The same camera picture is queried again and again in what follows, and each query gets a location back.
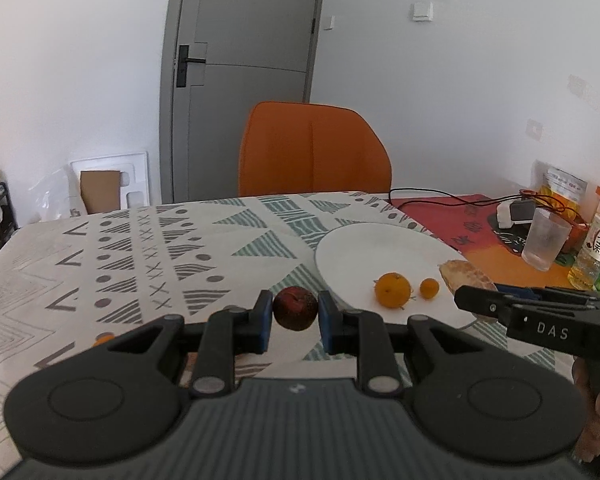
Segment brown cardboard piece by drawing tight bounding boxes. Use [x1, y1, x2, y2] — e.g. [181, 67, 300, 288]
[80, 170, 122, 215]

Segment black door handle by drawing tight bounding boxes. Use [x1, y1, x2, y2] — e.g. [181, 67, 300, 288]
[176, 45, 207, 88]

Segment large orange tangerine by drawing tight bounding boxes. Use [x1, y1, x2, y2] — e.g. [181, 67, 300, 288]
[375, 272, 412, 309]

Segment clear plastic cup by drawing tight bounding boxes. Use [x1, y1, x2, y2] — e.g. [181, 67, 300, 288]
[521, 208, 572, 272]

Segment patterned tablecloth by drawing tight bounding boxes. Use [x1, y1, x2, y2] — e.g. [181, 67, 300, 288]
[0, 191, 573, 480]

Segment yellow snack bag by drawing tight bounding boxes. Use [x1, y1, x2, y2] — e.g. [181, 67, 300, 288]
[537, 167, 588, 221]

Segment black cable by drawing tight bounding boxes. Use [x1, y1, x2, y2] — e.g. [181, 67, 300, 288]
[389, 187, 531, 209]

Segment orange chair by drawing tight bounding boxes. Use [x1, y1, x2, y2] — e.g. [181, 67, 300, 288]
[237, 101, 392, 197]

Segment white plate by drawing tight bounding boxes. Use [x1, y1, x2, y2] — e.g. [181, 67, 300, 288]
[314, 222, 498, 332]

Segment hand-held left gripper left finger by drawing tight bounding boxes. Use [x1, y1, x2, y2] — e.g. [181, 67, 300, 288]
[87, 290, 274, 397]

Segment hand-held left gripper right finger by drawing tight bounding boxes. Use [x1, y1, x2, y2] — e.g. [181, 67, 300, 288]
[317, 290, 506, 396]

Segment person's right hand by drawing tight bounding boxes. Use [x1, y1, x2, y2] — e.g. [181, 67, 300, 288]
[571, 360, 600, 467]

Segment plastic drink bottle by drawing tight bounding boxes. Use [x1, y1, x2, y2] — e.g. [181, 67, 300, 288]
[568, 177, 600, 291]

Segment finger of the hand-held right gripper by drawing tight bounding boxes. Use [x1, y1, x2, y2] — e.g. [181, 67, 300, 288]
[454, 285, 515, 323]
[495, 284, 548, 298]

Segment red orange table mat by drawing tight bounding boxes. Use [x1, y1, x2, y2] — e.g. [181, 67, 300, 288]
[390, 192, 600, 292]

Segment clear plastic bag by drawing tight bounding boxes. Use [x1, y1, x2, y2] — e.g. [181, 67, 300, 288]
[35, 170, 81, 221]

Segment grey door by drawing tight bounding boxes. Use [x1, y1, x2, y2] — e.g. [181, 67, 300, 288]
[160, 0, 328, 203]

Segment white charger block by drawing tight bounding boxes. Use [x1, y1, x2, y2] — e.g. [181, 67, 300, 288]
[496, 199, 538, 228]

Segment black metal rack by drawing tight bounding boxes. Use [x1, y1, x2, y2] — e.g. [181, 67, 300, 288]
[0, 182, 20, 241]

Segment peeled tangerine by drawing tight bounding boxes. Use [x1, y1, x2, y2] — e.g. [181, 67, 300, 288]
[439, 259, 498, 293]

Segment white foam packaging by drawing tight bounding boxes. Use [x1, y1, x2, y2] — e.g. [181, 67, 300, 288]
[70, 150, 151, 216]

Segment dark red plum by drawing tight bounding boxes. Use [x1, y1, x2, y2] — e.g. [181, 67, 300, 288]
[272, 286, 318, 332]

